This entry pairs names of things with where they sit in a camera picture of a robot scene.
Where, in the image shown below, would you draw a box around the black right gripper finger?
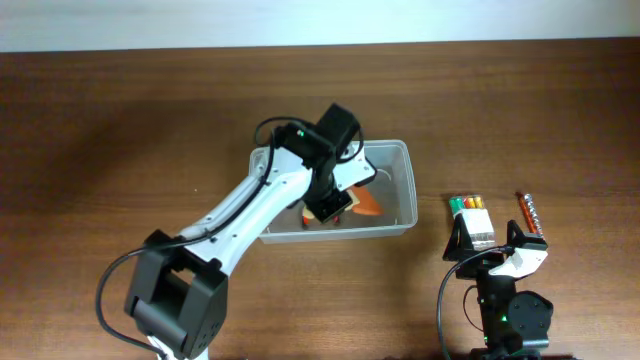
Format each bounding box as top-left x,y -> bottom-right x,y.
442,214 -> 473,262
507,220 -> 548,250

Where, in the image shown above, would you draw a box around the red handled cutting pliers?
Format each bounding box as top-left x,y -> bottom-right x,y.
301,216 -> 341,230

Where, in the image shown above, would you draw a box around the orange scraper wooden handle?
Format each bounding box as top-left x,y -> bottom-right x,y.
301,185 -> 385,224

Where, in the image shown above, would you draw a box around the clear plastic storage box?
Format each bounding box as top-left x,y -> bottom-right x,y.
260,140 -> 418,244

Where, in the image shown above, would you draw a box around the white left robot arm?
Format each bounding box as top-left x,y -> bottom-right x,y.
125,122 -> 376,359

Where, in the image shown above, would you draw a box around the pack of AA batteries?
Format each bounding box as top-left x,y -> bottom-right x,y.
449,194 -> 496,251

